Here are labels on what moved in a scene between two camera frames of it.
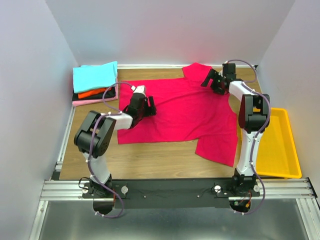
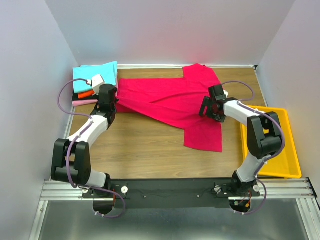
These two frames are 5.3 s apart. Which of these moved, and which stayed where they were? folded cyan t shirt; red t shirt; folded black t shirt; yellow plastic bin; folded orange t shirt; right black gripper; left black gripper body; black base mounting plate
Moved: red t shirt; left black gripper body; right black gripper
Stayed: yellow plastic bin; folded cyan t shirt; black base mounting plate; folded black t shirt; folded orange t shirt
